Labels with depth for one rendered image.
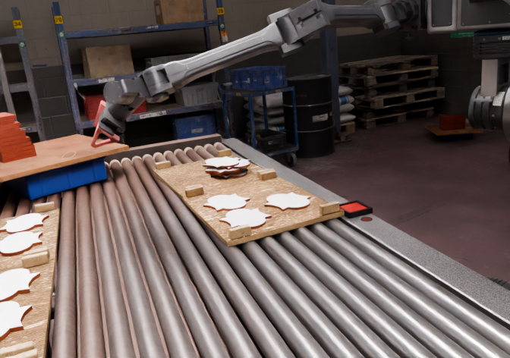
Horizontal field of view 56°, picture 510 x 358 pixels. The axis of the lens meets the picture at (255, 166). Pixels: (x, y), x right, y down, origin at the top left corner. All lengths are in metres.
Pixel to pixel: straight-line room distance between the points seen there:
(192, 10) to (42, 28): 1.74
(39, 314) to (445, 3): 1.39
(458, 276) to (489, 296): 0.09
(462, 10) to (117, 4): 5.11
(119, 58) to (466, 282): 5.04
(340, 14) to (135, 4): 5.13
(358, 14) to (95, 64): 4.47
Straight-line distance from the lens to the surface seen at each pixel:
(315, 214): 1.33
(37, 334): 1.01
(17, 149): 2.05
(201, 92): 5.87
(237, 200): 1.46
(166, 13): 5.75
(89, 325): 1.02
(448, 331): 0.93
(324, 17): 1.28
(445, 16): 1.66
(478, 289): 1.05
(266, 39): 1.28
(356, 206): 1.39
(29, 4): 6.24
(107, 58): 5.67
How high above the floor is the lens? 1.43
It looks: 16 degrees down
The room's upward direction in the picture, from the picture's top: 5 degrees counter-clockwise
